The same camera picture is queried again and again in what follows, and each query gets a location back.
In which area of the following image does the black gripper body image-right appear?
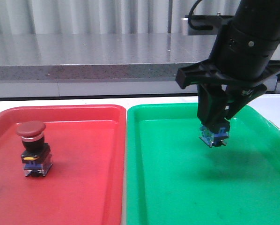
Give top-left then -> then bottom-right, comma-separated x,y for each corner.
176,23 -> 280,89

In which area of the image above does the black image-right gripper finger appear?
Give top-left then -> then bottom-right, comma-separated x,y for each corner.
197,83 -> 229,129
225,84 -> 267,120

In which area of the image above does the green mushroom push button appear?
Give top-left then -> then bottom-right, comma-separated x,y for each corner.
199,120 -> 230,147

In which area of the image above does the red mushroom push button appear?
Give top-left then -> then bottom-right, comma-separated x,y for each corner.
16,120 -> 53,177

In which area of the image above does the green plastic tray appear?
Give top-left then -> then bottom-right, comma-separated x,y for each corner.
126,103 -> 280,225

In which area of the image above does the red plastic tray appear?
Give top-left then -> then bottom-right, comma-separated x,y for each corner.
0,105 -> 126,225

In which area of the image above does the grey stone counter bench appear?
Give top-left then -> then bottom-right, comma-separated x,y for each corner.
0,33 -> 215,98

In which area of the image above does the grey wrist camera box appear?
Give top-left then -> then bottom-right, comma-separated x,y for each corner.
181,15 -> 233,36

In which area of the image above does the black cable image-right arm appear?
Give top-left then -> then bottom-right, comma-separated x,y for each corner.
188,0 -> 213,30

